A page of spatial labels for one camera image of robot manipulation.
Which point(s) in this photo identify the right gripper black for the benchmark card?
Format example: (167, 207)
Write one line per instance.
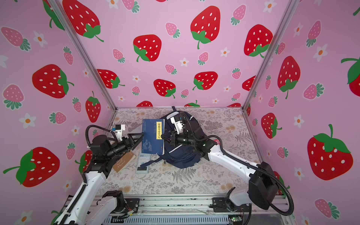
(166, 138)

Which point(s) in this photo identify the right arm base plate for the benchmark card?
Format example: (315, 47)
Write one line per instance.
(225, 204)

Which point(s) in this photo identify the blue book yellow label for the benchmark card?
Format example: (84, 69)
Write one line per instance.
(152, 142)

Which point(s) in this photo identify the light blue calculator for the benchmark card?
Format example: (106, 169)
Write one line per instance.
(142, 159)

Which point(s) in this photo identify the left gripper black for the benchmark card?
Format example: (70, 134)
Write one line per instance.
(128, 144)

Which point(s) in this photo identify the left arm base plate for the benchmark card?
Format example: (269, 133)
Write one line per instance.
(127, 205)

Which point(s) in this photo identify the brown Scroll Marked book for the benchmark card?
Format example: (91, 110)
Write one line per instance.
(123, 162)

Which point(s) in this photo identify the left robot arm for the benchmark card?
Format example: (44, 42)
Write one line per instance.
(87, 185)

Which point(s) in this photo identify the navy blue student backpack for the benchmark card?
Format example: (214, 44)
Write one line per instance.
(182, 156)

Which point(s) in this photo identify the floral table cloth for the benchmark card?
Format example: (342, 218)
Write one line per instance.
(204, 177)

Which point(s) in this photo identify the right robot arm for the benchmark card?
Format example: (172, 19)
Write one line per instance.
(262, 182)

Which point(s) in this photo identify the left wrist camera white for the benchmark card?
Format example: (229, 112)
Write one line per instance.
(118, 130)

